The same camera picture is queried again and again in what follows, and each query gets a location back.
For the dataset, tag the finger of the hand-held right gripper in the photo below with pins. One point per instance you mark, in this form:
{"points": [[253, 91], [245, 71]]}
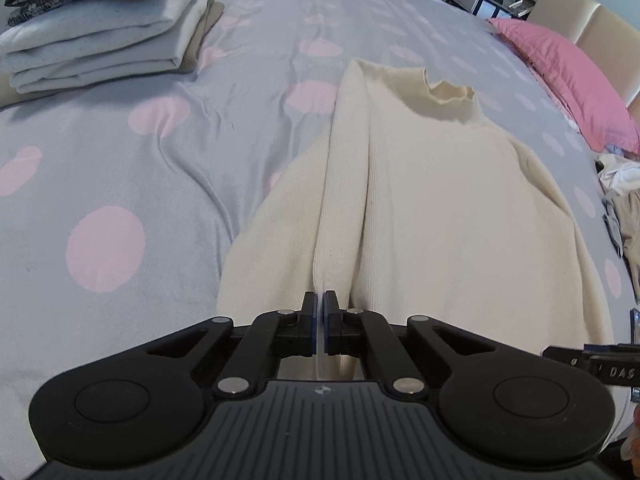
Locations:
{"points": [[562, 355], [635, 321]]}

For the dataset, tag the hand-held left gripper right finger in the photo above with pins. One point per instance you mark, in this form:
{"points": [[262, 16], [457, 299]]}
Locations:
{"points": [[329, 327]]}

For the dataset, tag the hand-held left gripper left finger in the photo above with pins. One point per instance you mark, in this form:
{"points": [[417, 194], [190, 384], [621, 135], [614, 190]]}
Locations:
{"points": [[312, 327]]}

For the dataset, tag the cream knit sweater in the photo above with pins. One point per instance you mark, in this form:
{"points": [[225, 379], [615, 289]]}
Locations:
{"points": [[425, 185]]}

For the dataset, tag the light blue garment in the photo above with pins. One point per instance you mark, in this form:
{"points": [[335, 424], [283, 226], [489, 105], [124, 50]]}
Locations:
{"points": [[612, 149]]}

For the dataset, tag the bed with pink dotted sheet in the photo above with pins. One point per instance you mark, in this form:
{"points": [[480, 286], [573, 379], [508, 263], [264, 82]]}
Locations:
{"points": [[150, 160]]}

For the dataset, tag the pink pillow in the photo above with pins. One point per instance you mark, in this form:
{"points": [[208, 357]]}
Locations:
{"points": [[575, 70]]}

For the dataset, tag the beige padded headboard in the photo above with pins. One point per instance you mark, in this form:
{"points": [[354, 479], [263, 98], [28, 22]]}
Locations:
{"points": [[590, 25]]}

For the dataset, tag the grey folded garment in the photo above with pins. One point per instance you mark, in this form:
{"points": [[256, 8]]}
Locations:
{"points": [[75, 35]]}

